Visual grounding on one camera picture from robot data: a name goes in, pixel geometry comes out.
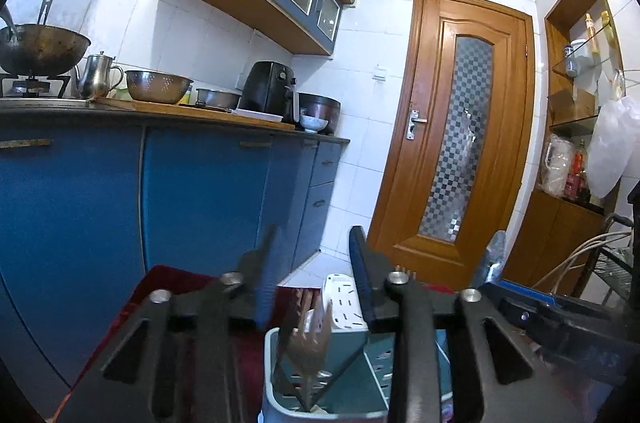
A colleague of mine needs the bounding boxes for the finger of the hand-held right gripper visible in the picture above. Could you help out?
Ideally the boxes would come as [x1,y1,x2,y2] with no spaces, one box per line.
[477,230,507,289]

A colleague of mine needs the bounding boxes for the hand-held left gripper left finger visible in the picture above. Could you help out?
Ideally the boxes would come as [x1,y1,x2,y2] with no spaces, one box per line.
[57,225,281,423]

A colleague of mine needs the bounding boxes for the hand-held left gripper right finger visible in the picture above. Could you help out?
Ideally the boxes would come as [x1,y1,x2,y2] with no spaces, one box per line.
[348,225,556,423]

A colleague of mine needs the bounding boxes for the steel fork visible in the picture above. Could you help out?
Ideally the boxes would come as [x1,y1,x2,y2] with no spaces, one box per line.
[274,300,335,411]

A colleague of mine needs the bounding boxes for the light blue utensil box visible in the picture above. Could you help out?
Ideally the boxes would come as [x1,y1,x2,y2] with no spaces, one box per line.
[257,325,451,423]

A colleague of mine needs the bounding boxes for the white perforated plastic insert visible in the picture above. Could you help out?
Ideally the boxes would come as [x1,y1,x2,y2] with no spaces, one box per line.
[321,273,370,334]

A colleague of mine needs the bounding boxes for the wooden shelf unit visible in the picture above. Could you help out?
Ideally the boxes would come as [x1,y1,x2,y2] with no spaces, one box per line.
[500,0,640,299]

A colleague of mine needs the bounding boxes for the dark red floral blanket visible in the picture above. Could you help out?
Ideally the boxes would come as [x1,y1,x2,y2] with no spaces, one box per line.
[65,264,640,423]

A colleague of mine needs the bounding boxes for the wooden door with glass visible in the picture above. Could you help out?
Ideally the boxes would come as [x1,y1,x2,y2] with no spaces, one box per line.
[367,0,536,284]

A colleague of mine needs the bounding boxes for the white plastic jug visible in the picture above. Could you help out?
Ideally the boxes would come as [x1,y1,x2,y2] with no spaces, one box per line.
[540,136,576,199]

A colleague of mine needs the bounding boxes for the white plastic bag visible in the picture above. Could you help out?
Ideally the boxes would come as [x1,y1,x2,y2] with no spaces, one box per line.
[587,70,640,199]

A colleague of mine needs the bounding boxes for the white bowl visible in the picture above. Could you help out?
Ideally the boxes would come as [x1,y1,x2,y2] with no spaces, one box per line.
[300,114,330,134]

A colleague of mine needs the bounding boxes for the cardboard box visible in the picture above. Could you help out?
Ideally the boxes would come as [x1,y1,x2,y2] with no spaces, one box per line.
[547,88,598,124]

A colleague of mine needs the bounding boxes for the white tray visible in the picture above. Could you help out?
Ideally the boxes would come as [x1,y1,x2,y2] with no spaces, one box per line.
[235,108,284,123]

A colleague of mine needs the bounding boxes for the dark rice cooker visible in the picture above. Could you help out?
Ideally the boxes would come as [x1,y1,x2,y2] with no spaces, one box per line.
[297,92,342,135]

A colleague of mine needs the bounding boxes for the shallow steel pot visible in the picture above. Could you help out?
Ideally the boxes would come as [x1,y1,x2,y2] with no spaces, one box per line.
[195,87,242,110]

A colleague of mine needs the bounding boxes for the black air fryer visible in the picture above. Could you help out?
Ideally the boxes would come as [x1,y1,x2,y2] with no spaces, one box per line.
[237,60,299,124]

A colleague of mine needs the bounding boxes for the wooden cutting board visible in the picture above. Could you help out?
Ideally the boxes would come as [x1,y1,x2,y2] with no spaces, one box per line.
[92,97,298,130]

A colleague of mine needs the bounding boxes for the steel colander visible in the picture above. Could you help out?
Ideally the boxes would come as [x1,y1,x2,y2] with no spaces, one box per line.
[124,70,195,105]

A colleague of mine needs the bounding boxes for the steel kettle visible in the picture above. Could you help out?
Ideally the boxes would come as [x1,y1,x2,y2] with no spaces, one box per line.
[75,50,124,100]

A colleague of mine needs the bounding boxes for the gas stove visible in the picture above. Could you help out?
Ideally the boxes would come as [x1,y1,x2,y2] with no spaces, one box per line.
[0,73,73,100]

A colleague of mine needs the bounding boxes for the large dark wok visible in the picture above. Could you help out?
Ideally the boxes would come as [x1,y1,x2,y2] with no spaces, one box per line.
[0,0,92,76]

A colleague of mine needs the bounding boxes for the white cables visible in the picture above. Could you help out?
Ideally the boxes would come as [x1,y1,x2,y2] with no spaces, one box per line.
[530,230,633,294]

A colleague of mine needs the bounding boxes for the black wire rack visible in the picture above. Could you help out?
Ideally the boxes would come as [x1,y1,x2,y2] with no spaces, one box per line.
[572,213,640,309]

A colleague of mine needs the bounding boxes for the steel door handle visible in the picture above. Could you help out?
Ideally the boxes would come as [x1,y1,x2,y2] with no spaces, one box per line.
[407,108,429,140]

